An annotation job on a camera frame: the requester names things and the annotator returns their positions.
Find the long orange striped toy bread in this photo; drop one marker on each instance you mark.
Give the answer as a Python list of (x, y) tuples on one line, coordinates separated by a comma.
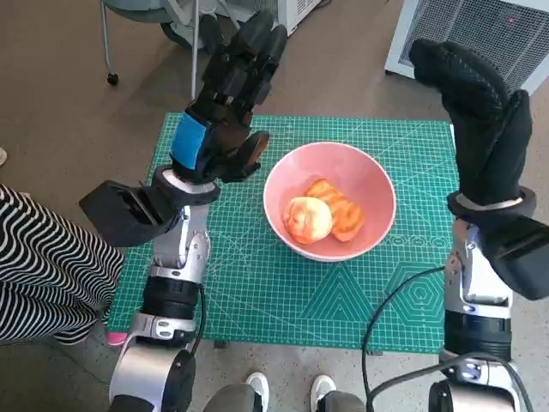
[(347, 214)]

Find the green cutting mat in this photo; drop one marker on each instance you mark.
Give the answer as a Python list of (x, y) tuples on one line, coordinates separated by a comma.
[(257, 300)]

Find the large white mesh cabinet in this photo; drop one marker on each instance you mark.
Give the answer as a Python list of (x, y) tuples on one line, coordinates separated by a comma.
[(472, 26)]

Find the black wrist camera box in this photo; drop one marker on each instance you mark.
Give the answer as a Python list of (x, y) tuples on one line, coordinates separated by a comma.
[(519, 257), (124, 214)]

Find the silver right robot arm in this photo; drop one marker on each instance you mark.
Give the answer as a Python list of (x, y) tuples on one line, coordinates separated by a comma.
[(476, 335)]

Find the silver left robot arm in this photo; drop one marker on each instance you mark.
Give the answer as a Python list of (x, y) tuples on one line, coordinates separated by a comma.
[(176, 296)]

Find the person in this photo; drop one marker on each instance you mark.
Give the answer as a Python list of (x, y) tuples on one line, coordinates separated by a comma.
[(43, 266), (257, 386)]

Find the pink bowl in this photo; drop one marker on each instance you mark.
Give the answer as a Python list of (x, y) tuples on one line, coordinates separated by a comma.
[(369, 180)]

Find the small white mesh cabinet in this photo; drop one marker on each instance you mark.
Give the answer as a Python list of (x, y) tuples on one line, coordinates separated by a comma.
[(300, 10)]

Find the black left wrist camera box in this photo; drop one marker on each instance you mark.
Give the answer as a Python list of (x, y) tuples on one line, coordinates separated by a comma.
[(124, 214)]

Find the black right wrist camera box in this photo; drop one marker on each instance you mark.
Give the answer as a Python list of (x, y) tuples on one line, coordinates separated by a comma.
[(519, 257)]

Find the chair with grey metal legs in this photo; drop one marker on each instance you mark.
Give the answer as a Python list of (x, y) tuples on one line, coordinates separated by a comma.
[(133, 6)]

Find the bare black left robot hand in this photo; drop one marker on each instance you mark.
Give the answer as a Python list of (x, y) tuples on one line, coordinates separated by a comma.
[(223, 111)]

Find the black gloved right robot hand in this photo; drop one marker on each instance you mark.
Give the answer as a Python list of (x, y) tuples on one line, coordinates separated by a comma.
[(484, 141)]

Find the round toy bread bun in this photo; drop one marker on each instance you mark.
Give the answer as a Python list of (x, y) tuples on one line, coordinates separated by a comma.
[(306, 219)]

